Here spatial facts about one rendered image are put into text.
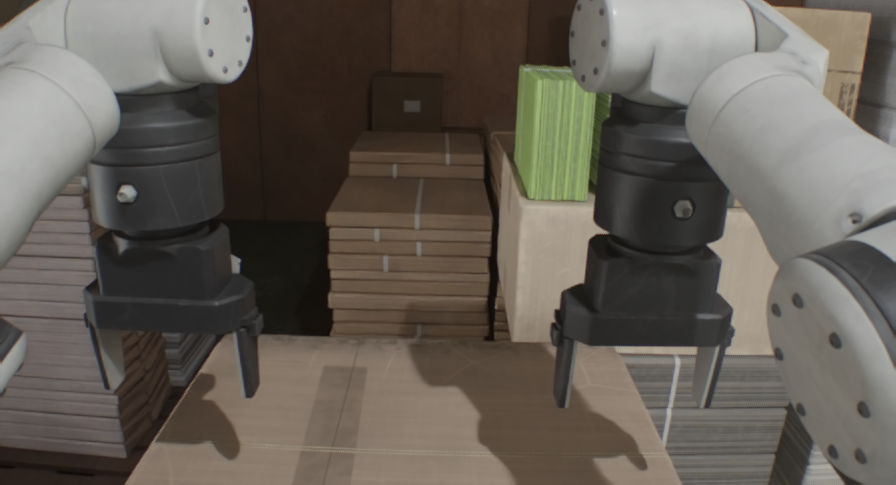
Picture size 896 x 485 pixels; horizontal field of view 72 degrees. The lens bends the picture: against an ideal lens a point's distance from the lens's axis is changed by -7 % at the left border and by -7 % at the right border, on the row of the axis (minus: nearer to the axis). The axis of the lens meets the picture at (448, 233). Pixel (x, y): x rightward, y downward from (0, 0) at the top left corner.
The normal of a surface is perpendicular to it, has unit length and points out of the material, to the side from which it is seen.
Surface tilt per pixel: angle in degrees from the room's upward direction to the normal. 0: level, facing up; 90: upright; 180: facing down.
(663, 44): 90
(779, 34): 90
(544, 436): 0
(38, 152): 78
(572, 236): 90
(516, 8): 90
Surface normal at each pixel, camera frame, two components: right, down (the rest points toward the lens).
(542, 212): 0.00, 0.33
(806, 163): -0.68, -0.58
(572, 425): 0.03, -0.95
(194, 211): 0.80, 0.22
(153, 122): 0.32, -0.45
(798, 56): 0.10, -0.76
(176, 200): 0.65, 0.26
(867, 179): -0.39, -0.65
